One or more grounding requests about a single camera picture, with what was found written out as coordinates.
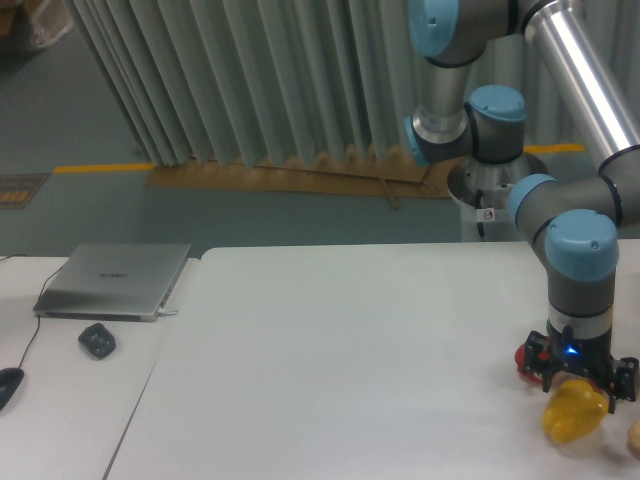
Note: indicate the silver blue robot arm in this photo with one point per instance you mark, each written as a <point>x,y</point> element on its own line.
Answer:
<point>572,228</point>

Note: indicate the silver closed laptop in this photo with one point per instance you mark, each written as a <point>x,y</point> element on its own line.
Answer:
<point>114,282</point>

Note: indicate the black earbuds case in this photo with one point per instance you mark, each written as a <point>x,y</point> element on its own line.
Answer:
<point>98,341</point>

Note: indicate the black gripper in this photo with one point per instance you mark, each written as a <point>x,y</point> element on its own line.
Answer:
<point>589,358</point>

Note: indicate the yellow bell pepper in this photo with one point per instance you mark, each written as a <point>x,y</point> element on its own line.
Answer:
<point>574,411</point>

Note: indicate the pale green pleated curtain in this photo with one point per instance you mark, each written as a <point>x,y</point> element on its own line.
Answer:
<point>273,80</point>

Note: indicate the black computer mouse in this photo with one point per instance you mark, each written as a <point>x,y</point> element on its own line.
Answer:
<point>10,380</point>

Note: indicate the white usb plug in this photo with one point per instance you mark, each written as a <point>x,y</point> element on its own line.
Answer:
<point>165,312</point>

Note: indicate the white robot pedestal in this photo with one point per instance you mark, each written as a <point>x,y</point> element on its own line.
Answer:
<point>481,192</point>

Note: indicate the red bell pepper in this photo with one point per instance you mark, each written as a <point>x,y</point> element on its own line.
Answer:
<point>519,360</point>

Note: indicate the pale round fruit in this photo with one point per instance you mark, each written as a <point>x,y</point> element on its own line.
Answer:
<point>633,437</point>

